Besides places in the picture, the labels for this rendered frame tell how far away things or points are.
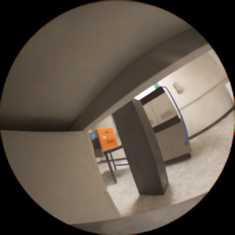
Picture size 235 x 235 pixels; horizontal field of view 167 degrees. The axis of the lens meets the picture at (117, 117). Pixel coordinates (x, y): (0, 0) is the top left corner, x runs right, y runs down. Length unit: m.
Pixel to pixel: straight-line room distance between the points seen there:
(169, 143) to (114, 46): 1.46
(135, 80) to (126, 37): 0.08
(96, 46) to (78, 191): 0.36
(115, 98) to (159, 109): 1.40
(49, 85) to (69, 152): 0.20
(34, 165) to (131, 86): 0.32
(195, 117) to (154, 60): 2.63
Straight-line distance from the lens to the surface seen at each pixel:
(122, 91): 0.17
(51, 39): 0.15
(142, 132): 0.76
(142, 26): 0.17
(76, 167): 0.28
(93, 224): 0.15
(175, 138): 1.46
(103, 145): 1.54
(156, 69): 0.16
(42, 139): 0.28
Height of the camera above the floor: 0.73
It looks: 19 degrees up
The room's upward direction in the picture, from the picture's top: 19 degrees counter-clockwise
